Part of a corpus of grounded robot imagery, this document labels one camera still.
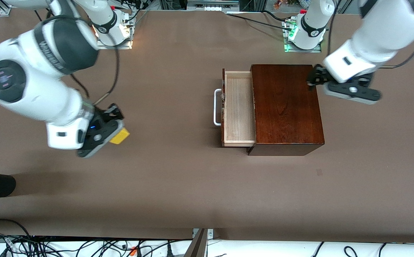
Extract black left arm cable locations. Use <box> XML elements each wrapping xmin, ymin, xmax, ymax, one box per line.
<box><xmin>327</xmin><ymin>0</ymin><xmax>414</xmax><ymax>69</ymax></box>

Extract dark brown wooden cabinet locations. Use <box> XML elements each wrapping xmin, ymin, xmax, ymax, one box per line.
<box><xmin>247</xmin><ymin>64</ymin><xmax>325</xmax><ymax>156</ymax></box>

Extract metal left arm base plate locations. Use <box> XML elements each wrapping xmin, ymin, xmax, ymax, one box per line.
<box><xmin>284</xmin><ymin>20</ymin><xmax>322</xmax><ymax>53</ymax></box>

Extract black cable on table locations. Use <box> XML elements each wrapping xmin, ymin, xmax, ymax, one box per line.
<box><xmin>227</xmin><ymin>12</ymin><xmax>295</xmax><ymax>31</ymax></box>

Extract tangled black cables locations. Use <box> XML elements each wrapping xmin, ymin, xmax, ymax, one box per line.
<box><xmin>0</xmin><ymin>232</ymin><xmax>193</xmax><ymax>257</ymax></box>

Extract aluminium frame bracket with bar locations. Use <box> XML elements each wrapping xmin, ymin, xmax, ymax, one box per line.
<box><xmin>184</xmin><ymin>228</ymin><xmax>214</xmax><ymax>257</ymax></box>

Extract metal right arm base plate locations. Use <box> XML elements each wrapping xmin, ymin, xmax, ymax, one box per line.
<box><xmin>96</xmin><ymin>10</ymin><xmax>134</xmax><ymax>50</ymax></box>

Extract black looped cable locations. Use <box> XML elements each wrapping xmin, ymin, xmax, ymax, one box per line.
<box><xmin>0</xmin><ymin>218</ymin><xmax>32</xmax><ymax>239</ymax></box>

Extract wooden drawer with white handle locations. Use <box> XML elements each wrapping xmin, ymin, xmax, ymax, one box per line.
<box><xmin>213</xmin><ymin>69</ymin><xmax>257</xmax><ymax>147</ymax></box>

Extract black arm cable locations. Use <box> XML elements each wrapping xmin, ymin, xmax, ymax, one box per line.
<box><xmin>327</xmin><ymin>0</ymin><xmax>414</xmax><ymax>69</ymax></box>
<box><xmin>36</xmin><ymin>11</ymin><xmax>120</xmax><ymax>106</ymax></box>

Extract yellow cube block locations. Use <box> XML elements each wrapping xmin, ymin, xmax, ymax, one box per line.
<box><xmin>109</xmin><ymin>128</ymin><xmax>130</xmax><ymax>145</ymax></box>

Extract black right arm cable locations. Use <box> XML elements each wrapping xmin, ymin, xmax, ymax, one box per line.
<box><xmin>36</xmin><ymin>11</ymin><xmax>120</xmax><ymax>106</ymax></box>

